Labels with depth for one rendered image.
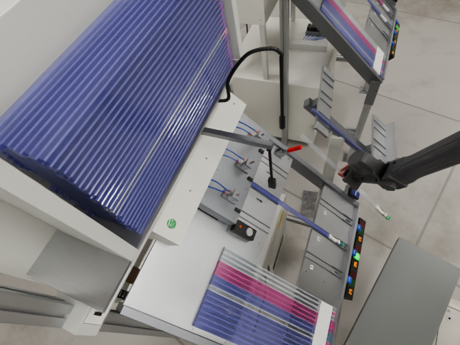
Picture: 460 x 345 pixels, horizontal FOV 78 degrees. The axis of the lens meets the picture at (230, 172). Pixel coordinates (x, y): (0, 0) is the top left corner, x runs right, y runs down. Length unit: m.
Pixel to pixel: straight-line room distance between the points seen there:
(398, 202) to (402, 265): 0.88
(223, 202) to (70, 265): 0.41
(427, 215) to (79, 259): 2.03
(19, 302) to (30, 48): 0.40
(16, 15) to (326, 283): 1.11
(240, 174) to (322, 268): 0.49
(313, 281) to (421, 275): 0.49
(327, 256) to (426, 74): 2.24
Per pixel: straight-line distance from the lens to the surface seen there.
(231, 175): 0.85
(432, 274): 1.45
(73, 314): 0.64
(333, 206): 1.22
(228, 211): 0.83
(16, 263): 0.69
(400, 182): 0.93
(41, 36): 0.62
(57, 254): 0.69
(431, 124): 2.71
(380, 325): 1.35
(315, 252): 1.12
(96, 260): 0.63
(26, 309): 0.58
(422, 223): 2.22
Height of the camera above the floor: 1.90
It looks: 57 degrees down
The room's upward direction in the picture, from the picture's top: 18 degrees counter-clockwise
